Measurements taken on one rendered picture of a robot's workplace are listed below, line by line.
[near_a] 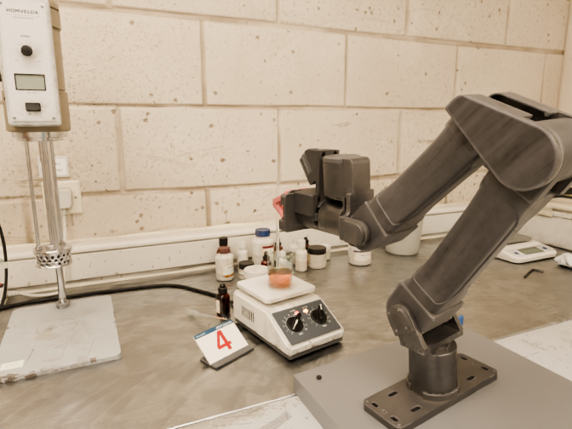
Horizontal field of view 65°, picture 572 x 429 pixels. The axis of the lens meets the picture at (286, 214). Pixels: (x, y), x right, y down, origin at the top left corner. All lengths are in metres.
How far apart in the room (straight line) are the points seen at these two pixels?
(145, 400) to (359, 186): 0.45
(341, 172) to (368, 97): 0.85
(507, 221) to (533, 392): 0.29
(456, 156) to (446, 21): 1.22
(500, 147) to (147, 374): 0.62
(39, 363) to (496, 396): 0.71
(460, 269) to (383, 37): 1.10
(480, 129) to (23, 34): 0.69
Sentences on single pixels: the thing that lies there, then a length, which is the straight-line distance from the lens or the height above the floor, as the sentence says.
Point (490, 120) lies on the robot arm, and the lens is 0.48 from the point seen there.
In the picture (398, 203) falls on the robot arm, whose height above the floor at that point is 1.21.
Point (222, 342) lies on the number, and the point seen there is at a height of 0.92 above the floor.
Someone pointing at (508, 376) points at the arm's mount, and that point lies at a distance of 0.75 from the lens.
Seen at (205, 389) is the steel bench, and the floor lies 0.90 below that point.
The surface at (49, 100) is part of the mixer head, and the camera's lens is 0.85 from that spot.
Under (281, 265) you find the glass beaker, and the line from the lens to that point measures 0.85.
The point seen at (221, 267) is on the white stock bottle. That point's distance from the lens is 1.17.
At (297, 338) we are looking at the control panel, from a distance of 0.81.
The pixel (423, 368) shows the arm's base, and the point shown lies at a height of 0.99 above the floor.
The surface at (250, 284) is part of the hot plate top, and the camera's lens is 0.91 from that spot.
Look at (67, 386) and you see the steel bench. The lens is 0.82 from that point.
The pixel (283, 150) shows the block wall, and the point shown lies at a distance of 1.35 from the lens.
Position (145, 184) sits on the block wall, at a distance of 1.25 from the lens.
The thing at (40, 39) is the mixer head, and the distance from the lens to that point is 0.86.
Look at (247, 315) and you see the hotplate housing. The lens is 0.90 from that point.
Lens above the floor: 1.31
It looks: 12 degrees down
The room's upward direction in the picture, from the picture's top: straight up
